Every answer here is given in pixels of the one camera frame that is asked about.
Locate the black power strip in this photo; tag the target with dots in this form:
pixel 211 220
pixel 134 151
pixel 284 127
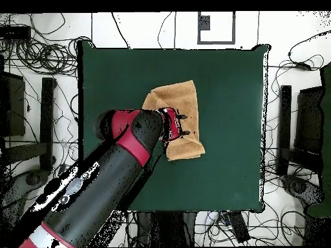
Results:
pixel 239 227

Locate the green hanging cloth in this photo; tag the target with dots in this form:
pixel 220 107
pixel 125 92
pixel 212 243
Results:
pixel 326 129

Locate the dark green table cloth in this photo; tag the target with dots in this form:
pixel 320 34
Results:
pixel 207 180

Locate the black power adapter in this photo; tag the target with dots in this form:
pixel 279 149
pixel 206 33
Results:
pixel 303 66
pixel 62 169

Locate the black equipment box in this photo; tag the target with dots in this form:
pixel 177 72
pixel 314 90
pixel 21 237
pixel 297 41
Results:
pixel 309 118
pixel 15 108

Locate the grey office chair base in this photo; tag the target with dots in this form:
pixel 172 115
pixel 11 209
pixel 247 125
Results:
pixel 33 179
pixel 298 187

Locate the flat black box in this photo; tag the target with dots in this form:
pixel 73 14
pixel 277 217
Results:
pixel 15 32

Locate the black stand frame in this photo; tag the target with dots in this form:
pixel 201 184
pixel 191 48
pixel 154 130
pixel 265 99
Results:
pixel 46 124
pixel 284 129

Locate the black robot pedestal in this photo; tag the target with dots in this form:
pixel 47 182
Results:
pixel 168 230

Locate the tan terry towel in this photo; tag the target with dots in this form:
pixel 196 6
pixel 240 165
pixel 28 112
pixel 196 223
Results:
pixel 181 95

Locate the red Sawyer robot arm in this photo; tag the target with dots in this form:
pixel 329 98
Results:
pixel 103 186

